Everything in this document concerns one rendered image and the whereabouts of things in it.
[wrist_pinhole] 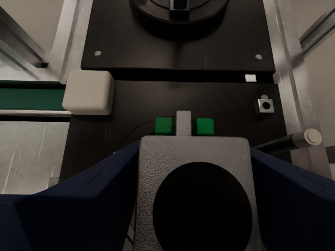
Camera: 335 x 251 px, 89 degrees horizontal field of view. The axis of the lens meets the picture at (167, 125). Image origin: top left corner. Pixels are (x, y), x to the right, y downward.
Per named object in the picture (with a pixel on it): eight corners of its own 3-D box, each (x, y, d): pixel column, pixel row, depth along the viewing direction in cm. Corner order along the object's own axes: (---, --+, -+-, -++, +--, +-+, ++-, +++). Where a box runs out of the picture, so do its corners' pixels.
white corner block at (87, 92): (116, 120, 21) (104, 108, 17) (79, 119, 21) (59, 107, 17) (119, 86, 22) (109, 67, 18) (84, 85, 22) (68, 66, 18)
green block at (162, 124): (170, 146, 16) (172, 134, 11) (157, 146, 16) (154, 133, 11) (170, 133, 16) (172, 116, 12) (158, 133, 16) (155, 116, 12)
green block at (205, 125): (200, 147, 16) (215, 135, 11) (187, 146, 16) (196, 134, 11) (200, 134, 16) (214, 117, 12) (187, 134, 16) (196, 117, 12)
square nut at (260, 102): (269, 115, 19) (274, 112, 18) (254, 115, 19) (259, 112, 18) (267, 102, 20) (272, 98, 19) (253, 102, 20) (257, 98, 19)
